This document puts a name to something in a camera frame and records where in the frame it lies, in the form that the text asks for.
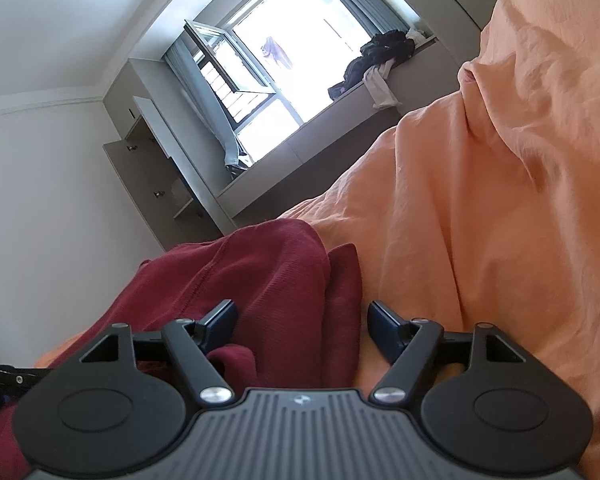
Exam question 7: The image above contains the hanging garment outside window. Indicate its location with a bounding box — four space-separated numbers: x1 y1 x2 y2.
260 36 294 70

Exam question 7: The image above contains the maroon garment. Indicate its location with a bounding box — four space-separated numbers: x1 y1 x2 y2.
0 220 364 480

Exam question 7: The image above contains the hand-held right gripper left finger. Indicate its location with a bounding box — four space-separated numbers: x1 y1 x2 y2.
79 299 240 407

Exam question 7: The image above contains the pile of dark clothes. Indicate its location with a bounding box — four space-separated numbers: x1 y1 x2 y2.
327 29 417 102

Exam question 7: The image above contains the grey window bench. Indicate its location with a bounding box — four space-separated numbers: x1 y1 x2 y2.
215 35 461 233

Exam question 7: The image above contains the grey curtain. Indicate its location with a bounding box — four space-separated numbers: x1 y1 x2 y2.
164 40 255 178

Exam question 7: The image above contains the white cloth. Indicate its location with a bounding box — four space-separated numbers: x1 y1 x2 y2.
362 57 405 110

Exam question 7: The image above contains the orange bed sheet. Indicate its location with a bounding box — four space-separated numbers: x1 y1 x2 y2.
30 0 600 480

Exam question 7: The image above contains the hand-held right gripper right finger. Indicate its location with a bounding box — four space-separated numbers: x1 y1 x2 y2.
367 300 527 406

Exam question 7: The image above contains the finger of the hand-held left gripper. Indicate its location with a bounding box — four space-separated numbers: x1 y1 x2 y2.
0 363 51 386

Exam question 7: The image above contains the grey shelf unit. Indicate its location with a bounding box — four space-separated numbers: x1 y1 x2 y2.
102 57 231 253

